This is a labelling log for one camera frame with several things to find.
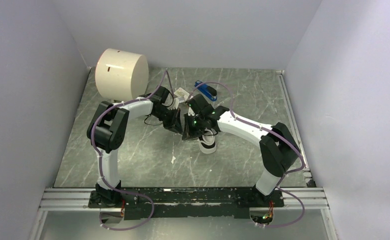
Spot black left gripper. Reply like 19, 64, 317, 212
153, 107, 184, 136

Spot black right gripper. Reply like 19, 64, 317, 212
182, 113, 205, 141

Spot black white canvas sneaker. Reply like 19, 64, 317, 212
197, 136, 217, 155

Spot white shoelace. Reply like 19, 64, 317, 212
201, 128, 218, 137

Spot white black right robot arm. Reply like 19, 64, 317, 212
182, 94, 301, 207

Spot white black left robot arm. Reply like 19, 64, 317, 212
86, 86, 183, 208

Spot white staples box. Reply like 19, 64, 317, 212
174, 87, 190, 104

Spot blue black stapler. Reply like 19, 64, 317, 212
194, 80, 217, 102

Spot cream cylindrical container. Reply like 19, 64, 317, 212
95, 48, 149, 102

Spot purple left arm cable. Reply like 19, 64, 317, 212
90, 68, 176, 232

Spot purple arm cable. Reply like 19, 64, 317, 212
90, 68, 176, 232
185, 82, 307, 229

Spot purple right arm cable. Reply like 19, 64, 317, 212
185, 82, 307, 229

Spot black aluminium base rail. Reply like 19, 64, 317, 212
39, 187, 329, 222

